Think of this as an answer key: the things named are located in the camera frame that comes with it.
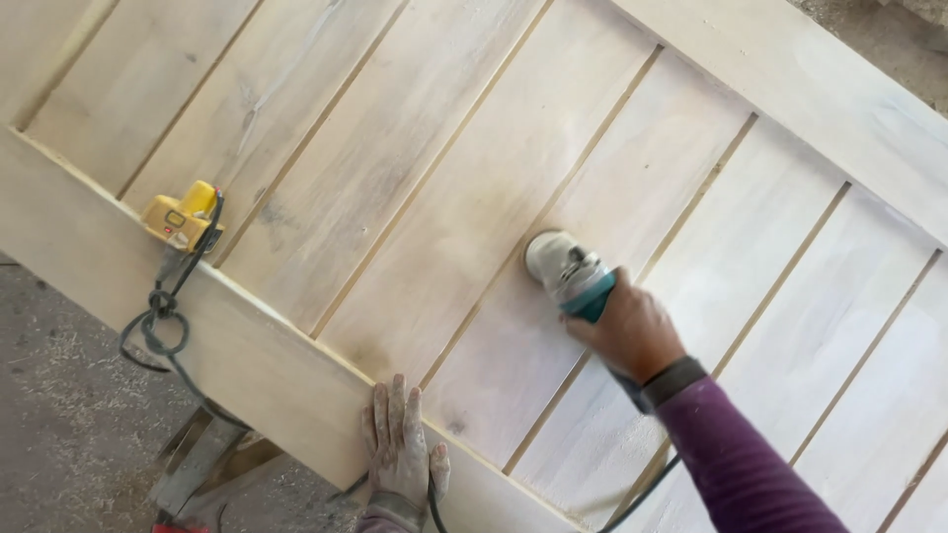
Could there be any person's left hand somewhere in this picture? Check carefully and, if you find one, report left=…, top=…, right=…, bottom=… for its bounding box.
left=360, top=373, right=451, bottom=513

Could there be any person's right hand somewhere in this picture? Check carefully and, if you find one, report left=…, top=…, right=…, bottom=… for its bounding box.
left=560, top=266, right=687, bottom=386

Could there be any teal angle grinder sander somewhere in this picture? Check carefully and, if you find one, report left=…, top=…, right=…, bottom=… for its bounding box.
left=523, top=228, right=655, bottom=416

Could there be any dark grey wrist band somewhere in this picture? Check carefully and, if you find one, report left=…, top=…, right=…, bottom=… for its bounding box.
left=638, top=356, right=710, bottom=413

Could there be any wooden sawhorse stand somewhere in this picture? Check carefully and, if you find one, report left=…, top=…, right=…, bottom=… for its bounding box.
left=147, top=403, right=287, bottom=521

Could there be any large pale wooden door panel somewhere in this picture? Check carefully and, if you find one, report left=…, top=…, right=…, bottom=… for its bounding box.
left=0, top=0, right=948, bottom=533

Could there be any yellow power socket box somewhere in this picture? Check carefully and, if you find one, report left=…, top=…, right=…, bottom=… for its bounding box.
left=140, top=180, right=226, bottom=255

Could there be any black grinder cable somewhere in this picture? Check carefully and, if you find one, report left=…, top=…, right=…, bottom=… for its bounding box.
left=597, top=433, right=683, bottom=533

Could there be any black knotted power cable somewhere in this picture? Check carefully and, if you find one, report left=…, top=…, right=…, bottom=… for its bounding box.
left=118, top=189, right=254, bottom=432

